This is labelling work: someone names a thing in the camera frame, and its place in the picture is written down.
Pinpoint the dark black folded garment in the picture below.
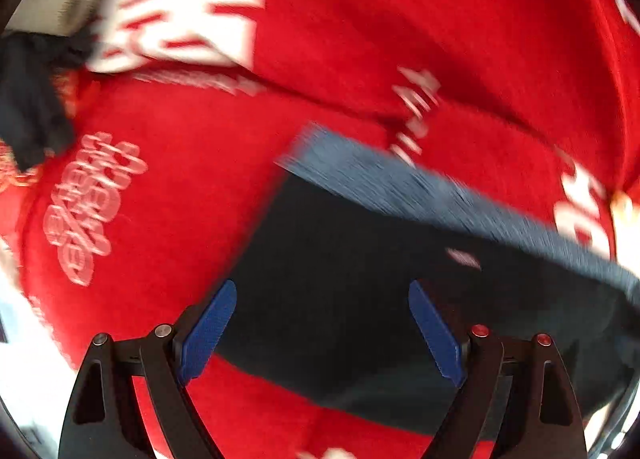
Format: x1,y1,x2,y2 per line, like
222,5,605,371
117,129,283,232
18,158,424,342
1,26,93,173

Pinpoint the red wedding sofa cover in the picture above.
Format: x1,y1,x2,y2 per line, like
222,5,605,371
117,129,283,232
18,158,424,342
1,0,639,458

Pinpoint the black pants blue patterned trim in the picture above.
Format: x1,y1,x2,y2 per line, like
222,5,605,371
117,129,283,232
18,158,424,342
217,131,639,434

